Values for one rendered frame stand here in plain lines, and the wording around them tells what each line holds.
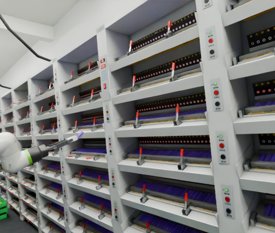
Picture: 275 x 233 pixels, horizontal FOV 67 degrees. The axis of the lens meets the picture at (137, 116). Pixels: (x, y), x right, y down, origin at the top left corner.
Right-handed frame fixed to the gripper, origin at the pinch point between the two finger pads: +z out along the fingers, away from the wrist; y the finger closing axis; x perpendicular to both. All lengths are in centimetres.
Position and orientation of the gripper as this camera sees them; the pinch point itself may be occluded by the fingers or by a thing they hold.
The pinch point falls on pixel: (71, 139)
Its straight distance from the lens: 143.0
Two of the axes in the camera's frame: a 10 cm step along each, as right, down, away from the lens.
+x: 2.9, 9.5, 1.5
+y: -5.9, 0.5, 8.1
